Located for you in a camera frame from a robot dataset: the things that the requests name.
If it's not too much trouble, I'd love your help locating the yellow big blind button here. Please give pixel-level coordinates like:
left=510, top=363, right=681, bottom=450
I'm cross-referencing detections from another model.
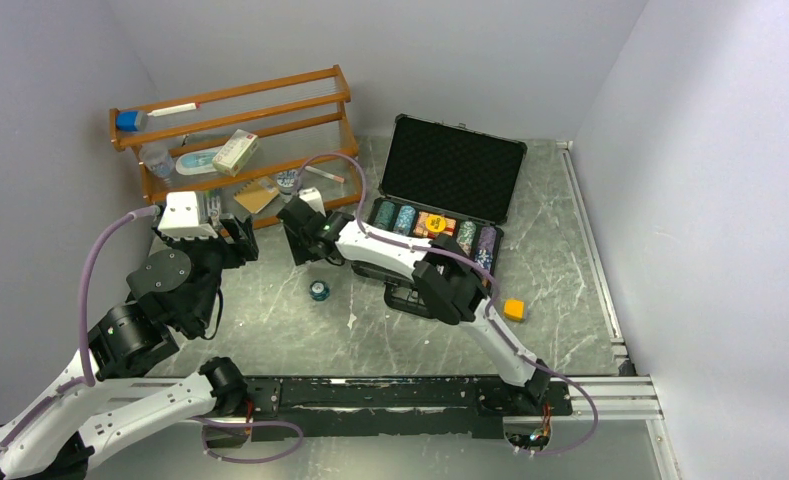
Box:
left=425, top=215, right=447, bottom=234

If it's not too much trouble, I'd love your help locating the black poker set case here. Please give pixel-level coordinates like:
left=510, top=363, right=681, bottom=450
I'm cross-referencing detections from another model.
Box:
left=367, top=114, right=528, bottom=272

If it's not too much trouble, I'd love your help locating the white dealer button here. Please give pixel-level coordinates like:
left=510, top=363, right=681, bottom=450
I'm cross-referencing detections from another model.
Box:
left=503, top=298, right=526, bottom=322

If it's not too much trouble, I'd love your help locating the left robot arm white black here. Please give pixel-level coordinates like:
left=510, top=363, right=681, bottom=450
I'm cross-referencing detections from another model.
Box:
left=0, top=214, right=258, bottom=479

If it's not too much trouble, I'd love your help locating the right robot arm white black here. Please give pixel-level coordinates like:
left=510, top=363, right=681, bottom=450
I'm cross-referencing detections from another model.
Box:
left=277, top=196, right=550, bottom=414

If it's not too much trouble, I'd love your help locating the marker pen set pack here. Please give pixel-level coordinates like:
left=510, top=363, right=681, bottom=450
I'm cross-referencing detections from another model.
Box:
left=204, top=189, right=223, bottom=217

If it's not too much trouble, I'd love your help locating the yellow notepad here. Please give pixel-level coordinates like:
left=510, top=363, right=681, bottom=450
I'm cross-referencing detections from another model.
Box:
left=234, top=177, right=279, bottom=214

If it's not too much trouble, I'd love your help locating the cleaning gel jar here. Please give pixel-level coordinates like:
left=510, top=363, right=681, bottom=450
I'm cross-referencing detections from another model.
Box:
left=274, top=169, right=301, bottom=203

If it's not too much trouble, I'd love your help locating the white pink pen lower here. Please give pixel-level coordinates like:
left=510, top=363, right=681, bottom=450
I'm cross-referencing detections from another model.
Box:
left=305, top=166, right=345, bottom=184

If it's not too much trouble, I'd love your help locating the green chip stack row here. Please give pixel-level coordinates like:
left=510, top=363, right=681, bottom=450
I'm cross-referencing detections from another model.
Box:
left=373, top=200, right=396, bottom=231

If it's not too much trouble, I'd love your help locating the white green carton box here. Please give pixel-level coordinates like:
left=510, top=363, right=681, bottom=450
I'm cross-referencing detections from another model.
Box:
left=213, top=129, right=259, bottom=177

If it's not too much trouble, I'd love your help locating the oval light blue dish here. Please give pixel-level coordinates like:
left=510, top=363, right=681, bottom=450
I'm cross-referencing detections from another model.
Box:
left=175, top=147, right=221, bottom=176

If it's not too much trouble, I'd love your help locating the light blue red chip row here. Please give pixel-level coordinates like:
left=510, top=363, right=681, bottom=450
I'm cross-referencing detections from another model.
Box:
left=392, top=205, right=416, bottom=236

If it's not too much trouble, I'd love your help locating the orange wooden shelf rack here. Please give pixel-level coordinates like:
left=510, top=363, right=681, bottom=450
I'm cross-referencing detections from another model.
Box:
left=109, top=65, right=363, bottom=228

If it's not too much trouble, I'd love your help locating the red playing card deck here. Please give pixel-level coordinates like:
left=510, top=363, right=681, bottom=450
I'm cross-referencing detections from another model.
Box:
left=412, top=212, right=457, bottom=238

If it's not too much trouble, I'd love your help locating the clear plastic bottle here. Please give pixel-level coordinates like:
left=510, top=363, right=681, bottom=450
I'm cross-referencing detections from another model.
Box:
left=139, top=143, right=175, bottom=180

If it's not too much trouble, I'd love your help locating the white red pen top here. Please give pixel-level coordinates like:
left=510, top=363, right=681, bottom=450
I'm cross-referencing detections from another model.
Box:
left=148, top=102, right=200, bottom=117

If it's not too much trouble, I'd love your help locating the green orange chip row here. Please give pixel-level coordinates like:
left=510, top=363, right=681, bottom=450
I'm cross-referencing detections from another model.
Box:
left=456, top=220, right=477, bottom=255

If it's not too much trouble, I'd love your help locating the blue white eraser block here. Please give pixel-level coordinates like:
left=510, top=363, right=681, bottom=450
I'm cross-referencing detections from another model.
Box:
left=114, top=110, right=149, bottom=132

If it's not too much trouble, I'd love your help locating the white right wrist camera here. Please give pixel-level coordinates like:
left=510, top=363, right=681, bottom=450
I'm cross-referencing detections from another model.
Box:
left=298, top=187, right=326, bottom=215

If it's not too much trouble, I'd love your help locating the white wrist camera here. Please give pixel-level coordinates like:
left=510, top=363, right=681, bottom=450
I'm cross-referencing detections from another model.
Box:
left=298, top=187, right=326, bottom=215
left=157, top=191, right=217, bottom=240

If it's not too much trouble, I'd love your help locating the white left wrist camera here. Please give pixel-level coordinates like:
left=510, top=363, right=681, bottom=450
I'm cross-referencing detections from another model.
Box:
left=157, top=191, right=217, bottom=240

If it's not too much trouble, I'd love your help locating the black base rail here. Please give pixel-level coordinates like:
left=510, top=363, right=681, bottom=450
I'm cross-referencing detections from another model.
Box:
left=203, top=375, right=572, bottom=448

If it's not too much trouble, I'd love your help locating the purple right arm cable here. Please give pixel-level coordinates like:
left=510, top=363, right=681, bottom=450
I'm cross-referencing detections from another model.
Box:
left=292, top=153, right=548, bottom=379

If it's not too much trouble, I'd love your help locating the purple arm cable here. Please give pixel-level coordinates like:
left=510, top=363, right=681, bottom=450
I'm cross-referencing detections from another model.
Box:
left=292, top=153, right=548, bottom=379
left=0, top=205, right=163, bottom=480

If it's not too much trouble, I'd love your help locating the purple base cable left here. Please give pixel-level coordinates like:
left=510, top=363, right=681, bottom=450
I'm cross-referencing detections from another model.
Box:
left=191, top=413, right=306, bottom=465

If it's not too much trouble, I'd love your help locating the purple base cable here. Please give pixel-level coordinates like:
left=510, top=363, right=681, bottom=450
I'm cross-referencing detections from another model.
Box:
left=191, top=413, right=306, bottom=465
left=513, top=370, right=601, bottom=458

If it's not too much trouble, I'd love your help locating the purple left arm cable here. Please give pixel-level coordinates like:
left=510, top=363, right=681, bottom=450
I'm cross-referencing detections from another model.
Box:
left=0, top=205, right=163, bottom=480

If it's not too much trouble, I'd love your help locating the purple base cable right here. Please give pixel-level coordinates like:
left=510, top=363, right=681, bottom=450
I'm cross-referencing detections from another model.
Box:
left=513, top=370, right=601, bottom=458

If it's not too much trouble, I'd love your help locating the aluminium frame rail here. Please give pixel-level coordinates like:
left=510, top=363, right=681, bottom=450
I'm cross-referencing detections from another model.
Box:
left=557, top=141, right=662, bottom=421

